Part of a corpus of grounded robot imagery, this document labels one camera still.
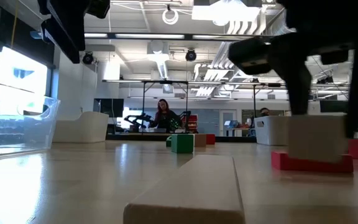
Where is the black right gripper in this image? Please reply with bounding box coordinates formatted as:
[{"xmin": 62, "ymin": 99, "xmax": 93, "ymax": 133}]
[{"xmin": 227, "ymin": 0, "xmax": 358, "ymax": 139}]

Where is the wooden rectangular block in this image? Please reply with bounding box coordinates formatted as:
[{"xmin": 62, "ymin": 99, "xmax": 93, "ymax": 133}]
[{"xmin": 287, "ymin": 114, "xmax": 348, "ymax": 164}]

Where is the wooden arch block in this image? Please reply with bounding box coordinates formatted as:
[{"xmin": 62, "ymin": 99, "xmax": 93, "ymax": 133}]
[{"xmin": 193, "ymin": 133, "xmax": 207, "ymax": 148}]

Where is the long wooden plank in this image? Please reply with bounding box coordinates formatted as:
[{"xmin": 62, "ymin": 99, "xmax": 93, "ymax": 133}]
[{"xmin": 122, "ymin": 154, "xmax": 246, "ymax": 224}]

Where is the black monitor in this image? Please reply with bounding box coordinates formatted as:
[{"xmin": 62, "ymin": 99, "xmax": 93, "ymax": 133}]
[
  {"xmin": 319, "ymin": 100, "xmax": 349, "ymax": 113},
  {"xmin": 93, "ymin": 98, "xmax": 125, "ymax": 118}
]

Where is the bright window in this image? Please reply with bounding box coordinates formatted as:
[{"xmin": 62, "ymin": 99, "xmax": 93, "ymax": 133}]
[{"xmin": 0, "ymin": 46, "xmax": 48, "ymax": 94}]

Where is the white plastic bin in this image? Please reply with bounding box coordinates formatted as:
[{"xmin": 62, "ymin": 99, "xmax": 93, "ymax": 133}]
[
  {"xmin": 254, "ymin": 115, "xmax": 291, "ymax": 146},
  {"xmin": 52, "ymin": 111, "xmax": 110, "ymax": 144}
]

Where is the flat red block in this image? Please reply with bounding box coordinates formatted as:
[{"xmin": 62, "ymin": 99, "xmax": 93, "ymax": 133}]
[{"xmin": 271, "ymin": 151, "xmax": 354, "ymax": 174}]

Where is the LED light bar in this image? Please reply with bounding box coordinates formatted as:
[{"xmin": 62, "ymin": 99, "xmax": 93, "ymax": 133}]
[{"xmin": 84, "ymin": 32, "xmax": 273, "ymax": 41}]

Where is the white door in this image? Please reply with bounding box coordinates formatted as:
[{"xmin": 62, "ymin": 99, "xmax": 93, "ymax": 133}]
[{"xmin": 219, "ymin": 109, "xmax": 237, "ymax": 137}]

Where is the clear plastic bin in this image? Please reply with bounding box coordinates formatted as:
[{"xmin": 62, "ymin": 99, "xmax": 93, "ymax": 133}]
[{"xmin": 0, "ymin": 81, "xmax": 61, "ymax": 158}]

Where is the red drawer cabinet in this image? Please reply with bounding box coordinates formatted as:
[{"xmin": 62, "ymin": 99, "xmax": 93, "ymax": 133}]
[{"xmin": 187, "ymin": 114, "xmax": 198, "ymax": 133}]

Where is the black station frame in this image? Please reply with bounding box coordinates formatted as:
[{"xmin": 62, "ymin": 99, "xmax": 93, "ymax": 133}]
[
  {"xmin": 252, "ymin": 82, "xmax": 288, "ymax": 119},
  {"xmin": 141, "ymin": 80, "xmax": 190, "ymax": 135}
]

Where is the white cable coil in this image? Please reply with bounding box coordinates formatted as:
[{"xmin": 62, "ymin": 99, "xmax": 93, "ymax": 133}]
[{"xmin": 162, "ymin": 8, "xmax": 179, "ymax": 26}]

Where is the black aluminium table frame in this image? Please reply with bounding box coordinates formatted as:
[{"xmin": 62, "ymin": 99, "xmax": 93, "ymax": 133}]
[{"xmin": 106, "ymin": 133, "xmax": 257, "ymax": 143}]

